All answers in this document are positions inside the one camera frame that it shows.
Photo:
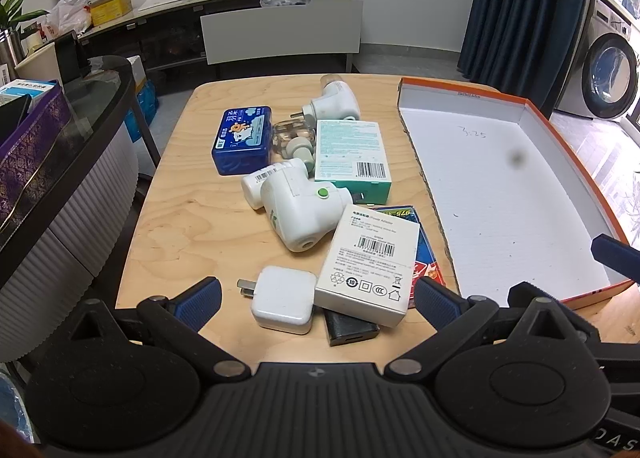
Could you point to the yellow cardboard box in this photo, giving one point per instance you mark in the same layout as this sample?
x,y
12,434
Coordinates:
x,y
104,11

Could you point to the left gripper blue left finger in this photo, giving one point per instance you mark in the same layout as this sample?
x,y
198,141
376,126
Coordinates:
x,y
197,305

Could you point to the white yellow floor carton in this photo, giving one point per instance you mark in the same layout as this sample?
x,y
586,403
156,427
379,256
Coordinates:
x,y
138,72

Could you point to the orange white cardboard box tray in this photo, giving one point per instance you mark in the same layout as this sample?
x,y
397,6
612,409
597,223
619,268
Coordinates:
x,y
514,201

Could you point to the potted plant steel pot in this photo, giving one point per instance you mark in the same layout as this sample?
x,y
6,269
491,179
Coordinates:
x,y
12,17

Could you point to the blue tin with cartoon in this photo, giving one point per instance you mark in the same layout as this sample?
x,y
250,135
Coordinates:
x,y
243,141

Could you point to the black wall charger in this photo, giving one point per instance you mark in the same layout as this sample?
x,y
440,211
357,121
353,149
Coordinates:
x,y
343,329

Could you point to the white square wall charger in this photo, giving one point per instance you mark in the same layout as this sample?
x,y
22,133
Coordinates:
x,y
282,299

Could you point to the white power adapter box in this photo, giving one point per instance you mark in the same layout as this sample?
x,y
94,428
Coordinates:
x,y
367,273

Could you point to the dark blue curtain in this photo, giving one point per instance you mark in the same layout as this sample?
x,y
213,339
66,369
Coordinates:
x,y
522,47

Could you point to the white plastic bag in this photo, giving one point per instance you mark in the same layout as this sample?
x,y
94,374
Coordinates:
x,y
66,16

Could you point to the white plug-in repellent heater green button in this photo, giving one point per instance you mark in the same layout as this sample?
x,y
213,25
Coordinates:
x,y
302,211

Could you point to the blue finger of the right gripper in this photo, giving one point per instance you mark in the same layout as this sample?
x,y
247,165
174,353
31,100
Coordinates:
x,y
617,256

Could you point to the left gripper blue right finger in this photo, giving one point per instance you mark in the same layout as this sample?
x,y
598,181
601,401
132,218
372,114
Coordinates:
x,y
436,303

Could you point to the purple patterned gift box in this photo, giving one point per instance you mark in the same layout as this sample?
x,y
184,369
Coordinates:
x,y
25,153

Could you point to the white plug-in heater with bottle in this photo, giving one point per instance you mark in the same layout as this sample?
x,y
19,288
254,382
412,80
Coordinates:
x,y
337,102

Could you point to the front-load washing machine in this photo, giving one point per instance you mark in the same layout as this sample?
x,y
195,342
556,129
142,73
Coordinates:
x,y
603,79

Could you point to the blue plastic floor bag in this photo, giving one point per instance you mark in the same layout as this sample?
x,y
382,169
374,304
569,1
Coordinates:
x,y
148,102

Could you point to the blue red playing card pack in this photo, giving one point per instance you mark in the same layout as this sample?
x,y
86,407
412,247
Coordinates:
x,y
426,264

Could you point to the clear repellent refill bottle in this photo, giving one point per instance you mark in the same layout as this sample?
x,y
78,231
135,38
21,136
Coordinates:
x,y
293,138

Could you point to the white TV console cabinet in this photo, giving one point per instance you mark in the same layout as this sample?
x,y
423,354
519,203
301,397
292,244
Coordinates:
x,y
214,32

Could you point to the teal green product box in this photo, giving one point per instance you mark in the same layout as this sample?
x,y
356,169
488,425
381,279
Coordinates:
x,y
351,154

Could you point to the black glass round side table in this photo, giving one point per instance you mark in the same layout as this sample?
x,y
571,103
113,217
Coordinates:
x,y
53,248

